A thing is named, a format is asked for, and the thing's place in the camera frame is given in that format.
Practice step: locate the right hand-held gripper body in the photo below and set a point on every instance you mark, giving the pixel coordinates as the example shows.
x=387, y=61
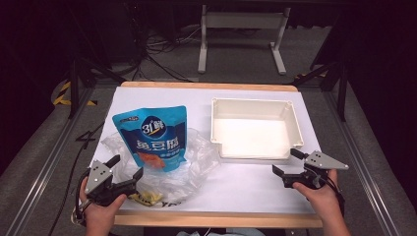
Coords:
x=319, y=164

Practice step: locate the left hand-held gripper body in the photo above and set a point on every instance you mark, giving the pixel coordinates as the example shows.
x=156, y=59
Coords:
x=98, y=178

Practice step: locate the yellow wrapper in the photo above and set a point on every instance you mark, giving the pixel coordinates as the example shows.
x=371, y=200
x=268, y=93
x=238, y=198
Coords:
x=147, y=198

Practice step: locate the white plastic bin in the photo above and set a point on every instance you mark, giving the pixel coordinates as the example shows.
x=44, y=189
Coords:
x=252, y=137

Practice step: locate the blue food pouch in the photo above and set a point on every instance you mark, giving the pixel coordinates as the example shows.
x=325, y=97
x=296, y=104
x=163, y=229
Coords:
x=154, y=137

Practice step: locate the clear plastic bag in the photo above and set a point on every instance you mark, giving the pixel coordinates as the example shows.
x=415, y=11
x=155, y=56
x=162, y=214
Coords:
x=196, y=157

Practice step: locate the person's right hand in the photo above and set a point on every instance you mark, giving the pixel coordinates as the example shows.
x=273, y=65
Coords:
x=319, y=198

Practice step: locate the person's left hand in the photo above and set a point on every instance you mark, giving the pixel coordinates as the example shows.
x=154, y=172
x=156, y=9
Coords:
x=100, y=213

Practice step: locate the white table cover sheet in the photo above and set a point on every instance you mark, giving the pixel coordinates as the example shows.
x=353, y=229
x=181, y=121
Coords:
x=236, y=187

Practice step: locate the black metal stand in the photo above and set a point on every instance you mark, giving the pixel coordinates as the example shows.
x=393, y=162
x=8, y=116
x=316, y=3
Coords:
x=342, y=95
x=74, y=88

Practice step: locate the white metal stand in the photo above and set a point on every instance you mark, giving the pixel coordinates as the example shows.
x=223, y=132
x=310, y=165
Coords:
x=242, y=20

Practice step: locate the aluminium floor rail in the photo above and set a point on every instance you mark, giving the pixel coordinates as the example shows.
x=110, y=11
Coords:
x=49, y=164
x=364, y=170

